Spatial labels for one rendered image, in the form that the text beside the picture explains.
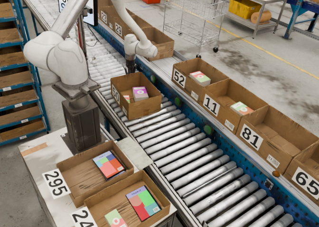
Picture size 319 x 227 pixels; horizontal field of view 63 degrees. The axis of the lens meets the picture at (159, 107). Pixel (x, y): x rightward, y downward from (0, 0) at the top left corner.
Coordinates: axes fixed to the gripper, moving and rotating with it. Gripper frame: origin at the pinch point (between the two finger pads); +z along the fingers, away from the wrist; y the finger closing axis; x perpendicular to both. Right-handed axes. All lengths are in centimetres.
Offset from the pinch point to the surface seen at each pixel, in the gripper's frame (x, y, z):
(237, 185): 126, -10, 11
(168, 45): -15, -51, -16
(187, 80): 44, -29, -16
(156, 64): -8.4, -33.1, -2.6
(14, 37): -55, 78, -31
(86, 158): 62, 65, 8
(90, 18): -35, 19, -45
